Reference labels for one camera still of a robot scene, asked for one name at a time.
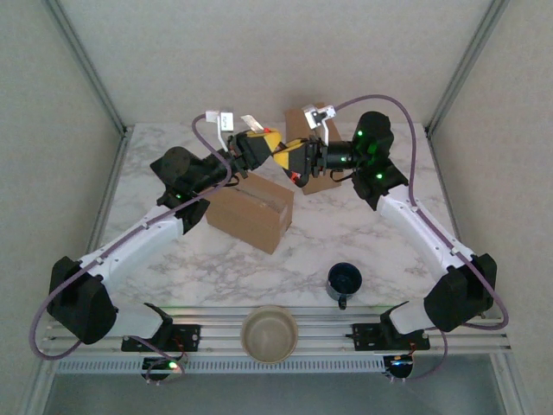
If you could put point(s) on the brown cardboard express box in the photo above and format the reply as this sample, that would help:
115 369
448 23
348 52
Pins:
246 216
296 125

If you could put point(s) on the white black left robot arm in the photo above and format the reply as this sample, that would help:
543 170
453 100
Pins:
129 250

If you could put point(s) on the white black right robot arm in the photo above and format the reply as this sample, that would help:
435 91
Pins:
415 220

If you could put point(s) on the dark blue mug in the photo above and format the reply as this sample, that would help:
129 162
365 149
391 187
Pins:
344 281

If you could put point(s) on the beige bowl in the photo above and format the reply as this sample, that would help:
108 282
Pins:
269 333

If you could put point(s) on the black base electronics module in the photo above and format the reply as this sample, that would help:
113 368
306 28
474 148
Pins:
157 367
399 369

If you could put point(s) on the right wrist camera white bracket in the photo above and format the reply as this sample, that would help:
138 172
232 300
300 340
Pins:
319 114

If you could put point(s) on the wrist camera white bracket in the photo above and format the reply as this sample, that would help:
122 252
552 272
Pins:
319 114
226 121

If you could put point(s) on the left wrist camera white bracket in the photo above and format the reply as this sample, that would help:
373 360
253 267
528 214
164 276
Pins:
226 121

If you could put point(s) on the aluminium frame post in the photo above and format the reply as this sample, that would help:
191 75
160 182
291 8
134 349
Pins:
466 65
86 65

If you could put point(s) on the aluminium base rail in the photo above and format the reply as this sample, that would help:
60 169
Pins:
324 333

